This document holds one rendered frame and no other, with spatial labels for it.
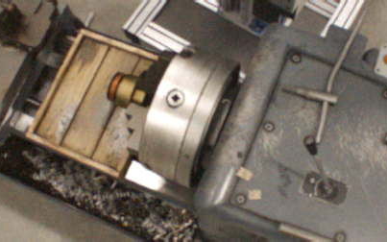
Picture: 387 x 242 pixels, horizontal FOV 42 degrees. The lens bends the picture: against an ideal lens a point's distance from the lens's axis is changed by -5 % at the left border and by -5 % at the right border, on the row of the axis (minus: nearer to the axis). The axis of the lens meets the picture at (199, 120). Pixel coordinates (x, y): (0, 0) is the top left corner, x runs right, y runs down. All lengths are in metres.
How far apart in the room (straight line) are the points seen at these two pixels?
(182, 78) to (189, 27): 1.23
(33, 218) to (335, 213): 1.65
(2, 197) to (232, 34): 1.29
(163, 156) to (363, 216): 0.43
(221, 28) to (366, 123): 1.33
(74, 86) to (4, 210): 1.08
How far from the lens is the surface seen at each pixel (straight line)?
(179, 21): 2.33
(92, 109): 1.48
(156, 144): 1.10
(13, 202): 2.46
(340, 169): 1.04
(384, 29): 2.67
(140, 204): 1.70
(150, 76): 1.19
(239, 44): 2.27
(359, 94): 1.09
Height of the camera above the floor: 2.24
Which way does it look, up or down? 72 degrees down
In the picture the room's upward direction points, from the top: 8 degrees counter-clockwise
